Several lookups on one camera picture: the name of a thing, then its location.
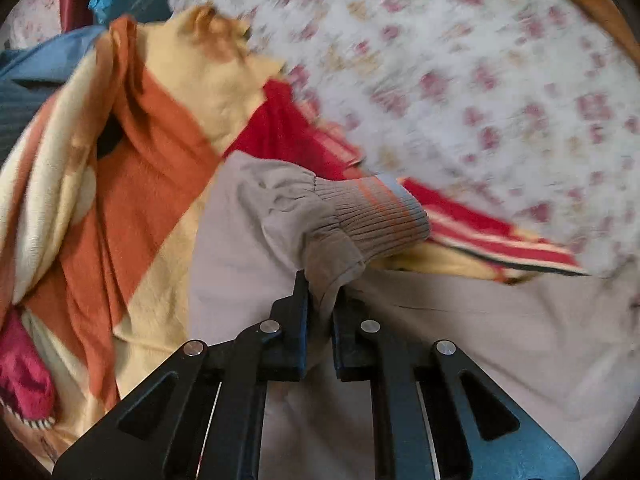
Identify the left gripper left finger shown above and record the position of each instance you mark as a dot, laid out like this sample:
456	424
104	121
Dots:
199	414

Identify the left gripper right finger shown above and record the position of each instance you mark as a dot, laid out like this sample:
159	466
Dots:
436	414

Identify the beige zip jacket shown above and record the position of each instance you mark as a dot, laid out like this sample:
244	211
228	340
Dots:
566	348

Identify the blue grey clothes pile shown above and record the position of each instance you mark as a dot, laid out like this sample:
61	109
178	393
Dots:
30	76

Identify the orange red yellow blanket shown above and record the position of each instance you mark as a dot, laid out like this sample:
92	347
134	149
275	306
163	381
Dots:
103	191

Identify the floral quilt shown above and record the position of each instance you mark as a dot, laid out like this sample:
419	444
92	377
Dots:
523	109

